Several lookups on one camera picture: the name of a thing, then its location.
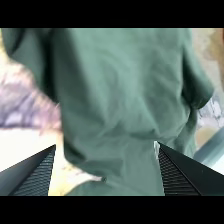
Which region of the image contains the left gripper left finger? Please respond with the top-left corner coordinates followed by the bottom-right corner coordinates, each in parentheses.
top-left (0, 144), bottom-right (57, 197)

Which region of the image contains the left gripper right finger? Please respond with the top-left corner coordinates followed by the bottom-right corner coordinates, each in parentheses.
top-left (157, 142), bottom-right (224, 197)

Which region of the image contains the green T-shirt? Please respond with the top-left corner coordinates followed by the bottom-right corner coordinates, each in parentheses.
top-left (0, 28), bottom-right (215, 197)

